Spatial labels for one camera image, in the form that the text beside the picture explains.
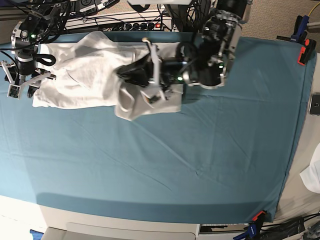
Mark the black power strip red switch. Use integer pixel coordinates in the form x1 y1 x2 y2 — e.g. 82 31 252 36
108 21 165 32

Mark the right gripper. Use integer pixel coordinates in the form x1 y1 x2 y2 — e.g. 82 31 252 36
0 53 56 98

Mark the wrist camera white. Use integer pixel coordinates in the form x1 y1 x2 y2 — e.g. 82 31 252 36
143 91 166 106
7 84 22 100

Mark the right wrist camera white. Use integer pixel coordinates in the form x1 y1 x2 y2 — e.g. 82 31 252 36
7 84 22 100

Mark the orange black clamp bottom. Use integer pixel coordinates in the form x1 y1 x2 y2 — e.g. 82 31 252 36
252 210 268 222

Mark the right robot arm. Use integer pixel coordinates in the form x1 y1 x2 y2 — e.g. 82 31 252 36
0 0 65 99

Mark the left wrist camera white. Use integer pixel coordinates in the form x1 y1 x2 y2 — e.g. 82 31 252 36
143 91 166 106

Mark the orange black clamp top right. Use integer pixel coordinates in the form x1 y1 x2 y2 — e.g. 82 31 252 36
297 39 317 66

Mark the white cloth at right edge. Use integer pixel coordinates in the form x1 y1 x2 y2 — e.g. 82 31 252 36
299 144 320 194

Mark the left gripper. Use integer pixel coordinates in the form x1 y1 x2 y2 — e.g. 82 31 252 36
115 37 184 100

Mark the white T-shirt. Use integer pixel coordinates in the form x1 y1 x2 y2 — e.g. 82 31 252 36
32 31 183 121

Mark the teal table cloth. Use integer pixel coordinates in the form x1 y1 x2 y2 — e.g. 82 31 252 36
0 37 317 224

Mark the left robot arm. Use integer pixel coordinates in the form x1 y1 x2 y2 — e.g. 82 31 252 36
116 0 252 104

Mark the orange black clamp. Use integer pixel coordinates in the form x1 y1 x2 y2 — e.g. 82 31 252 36
252 210 268 222
297 39 317 66

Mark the grey plastic bin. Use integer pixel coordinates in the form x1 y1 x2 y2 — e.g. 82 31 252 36
42 222 196 240

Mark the blue black clamp bottom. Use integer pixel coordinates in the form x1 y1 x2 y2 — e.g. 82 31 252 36
233 221 264 240

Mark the silver phone device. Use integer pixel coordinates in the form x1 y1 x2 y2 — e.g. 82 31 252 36
309 92 320 116

